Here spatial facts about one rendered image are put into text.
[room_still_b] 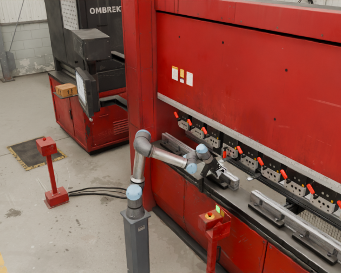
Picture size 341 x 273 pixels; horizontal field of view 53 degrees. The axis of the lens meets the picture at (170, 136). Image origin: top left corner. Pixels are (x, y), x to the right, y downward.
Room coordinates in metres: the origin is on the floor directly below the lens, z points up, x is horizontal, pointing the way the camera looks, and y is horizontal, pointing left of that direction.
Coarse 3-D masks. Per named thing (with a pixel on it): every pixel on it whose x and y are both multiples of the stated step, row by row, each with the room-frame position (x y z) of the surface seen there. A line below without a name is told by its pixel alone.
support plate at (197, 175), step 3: (201, 162) 2.52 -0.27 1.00; (204, 162) 2.52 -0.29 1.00; (198, 165) 2.48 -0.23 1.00; (201, 165) 2.48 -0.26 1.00; (204, 165) 2.48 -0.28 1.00; (198, 168) 2.43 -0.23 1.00; (201, 168) 2.43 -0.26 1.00; (186, 171) 2.40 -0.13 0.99; (198, 171) 2.39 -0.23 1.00; (210, 171) 2.39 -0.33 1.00; (192, 174) 2.34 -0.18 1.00; (195, 174) 2.34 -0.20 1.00; (198, 174) 2.34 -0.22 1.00; (207, 174) 2.34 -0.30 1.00; (210, 174) 2.35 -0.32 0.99; (195, 177) 2.30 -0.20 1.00; (198, 177) 2.30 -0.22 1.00; (201, 177) 2.30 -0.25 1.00
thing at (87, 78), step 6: (78, 72) 3.19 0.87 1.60; (84, 72) 3.28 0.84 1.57; (84, 78) 3.00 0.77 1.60; (90, 78) 3.09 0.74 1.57; (84, 84) 2.97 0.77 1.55; (90, 84) 2.97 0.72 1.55; (84, 90) 2.99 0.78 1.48; (90, 90) 2.96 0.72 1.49; (96, 90) 3.02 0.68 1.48; (78, 96) 3.32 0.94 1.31; (84, 96) 3.03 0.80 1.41; (90, 96) 2.96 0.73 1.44; (96, 96) 3.01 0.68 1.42; (90, 102) 2.96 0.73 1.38; (96, 102) 3.01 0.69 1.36; (84, 108) 3.08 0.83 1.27; (90, 108) 2.96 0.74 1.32; (96, 108) 3.01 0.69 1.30; (90, 114) 2.95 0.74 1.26
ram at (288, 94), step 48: (192, 48) 2.75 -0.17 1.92; (240, 48) 2.33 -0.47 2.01; (288, 48) 2.02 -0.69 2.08; (336, 48) 1.78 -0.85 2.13; (192, 96) 2.74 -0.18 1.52; (240, 96) 2.30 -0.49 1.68; (288, 96) 1.98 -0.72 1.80; (336, 96) 1.74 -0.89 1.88; (288, 144) 1.93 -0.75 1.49; (336, 144) 1.69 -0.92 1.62
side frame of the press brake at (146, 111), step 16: (128, 0) 3.16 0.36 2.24; (144, 0) 3.12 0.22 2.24; (128, 16) 3.17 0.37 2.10; (144, 16) 3.12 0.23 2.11; (128, 32) 3.18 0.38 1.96; (144, 32) 3.12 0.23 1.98; (128, 48) 3.19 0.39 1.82; (144, 48) 3.11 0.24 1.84; (128, 64) 3.21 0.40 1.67; (144, 64) 3.11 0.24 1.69; (128, 80) 3.22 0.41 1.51; (144, 80) 3.11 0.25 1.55; (128, 96) 3.24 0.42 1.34; (144, 96) 3.10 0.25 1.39; (128, 112) 3.25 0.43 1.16; (144, 112) 3.10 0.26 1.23; (160, 112) 3.20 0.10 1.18; (176, 112) 3.32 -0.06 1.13; (144, 128) 3.10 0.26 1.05; (160, 128) 3.20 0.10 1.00; (176, 128) 3.32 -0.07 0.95; (192, 144) 3.45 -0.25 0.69; (144, 176) 3.08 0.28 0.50; (144, 192) 3.07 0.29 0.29; (144, 208) 3.07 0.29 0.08
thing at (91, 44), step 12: (84, 36) 3.10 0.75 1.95; (96, 36) 3.09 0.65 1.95; (108, 36) 3.08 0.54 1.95; (84, 48) 2.98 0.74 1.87; (96, 48) 3.02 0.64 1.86; (108, 48) 3.07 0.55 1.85; (84, 60) 3.00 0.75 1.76; (96, 60) 3.03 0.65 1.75; (96, 72) 3.45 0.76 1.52; (96, 84) 3.41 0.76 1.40
